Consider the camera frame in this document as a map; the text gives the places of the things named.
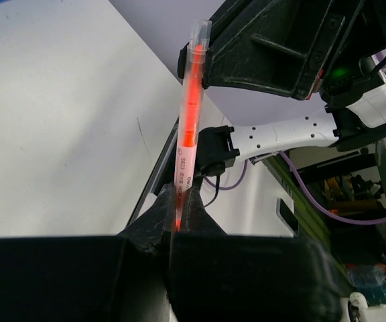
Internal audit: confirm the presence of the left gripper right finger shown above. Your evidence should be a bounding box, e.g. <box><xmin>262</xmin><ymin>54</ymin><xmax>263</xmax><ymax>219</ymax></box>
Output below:
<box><xmin>174</xmin><ymin>186</ymin><xmax>231</xmax><ymax>322</ymax></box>

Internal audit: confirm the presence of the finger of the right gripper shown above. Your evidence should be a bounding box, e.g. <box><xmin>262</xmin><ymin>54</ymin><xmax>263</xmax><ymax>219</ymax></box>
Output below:
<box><xmin>177</xmin><ymin>46</ymin><xmax>187</xmax><ymax>79</ymax></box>

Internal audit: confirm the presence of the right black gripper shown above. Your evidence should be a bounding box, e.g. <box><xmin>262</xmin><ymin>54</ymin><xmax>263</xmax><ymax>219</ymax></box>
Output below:
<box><xmin>202</xmin><ymin>1</ymin><xmax>361</xmax><ymax>101</ymax></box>

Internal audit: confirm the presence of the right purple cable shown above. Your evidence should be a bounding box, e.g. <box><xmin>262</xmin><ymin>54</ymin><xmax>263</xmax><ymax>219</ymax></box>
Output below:
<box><xmin>202</xmin><ymin>46</ymin><xmax>386</xmax><ymax>225</ymax></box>

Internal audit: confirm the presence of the orange clear pen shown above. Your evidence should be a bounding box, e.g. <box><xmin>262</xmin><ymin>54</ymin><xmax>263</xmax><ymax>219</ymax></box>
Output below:
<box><xmin>175</xmin><ymin>19</ymin><xmax>212</xmax><ymax>229</ymax></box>

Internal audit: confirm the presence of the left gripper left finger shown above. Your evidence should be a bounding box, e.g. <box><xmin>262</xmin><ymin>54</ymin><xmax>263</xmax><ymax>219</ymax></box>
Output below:
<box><xmin>119</xmin><ymin>183</ymin><xmax>174</xmax><ymax>321</ymax></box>

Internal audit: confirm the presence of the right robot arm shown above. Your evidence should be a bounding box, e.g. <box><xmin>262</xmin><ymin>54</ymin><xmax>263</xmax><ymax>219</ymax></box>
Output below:
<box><xmin>176</xmin><ymin>1</ymin><xmax>386</xmax><ymax>176</ymax></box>

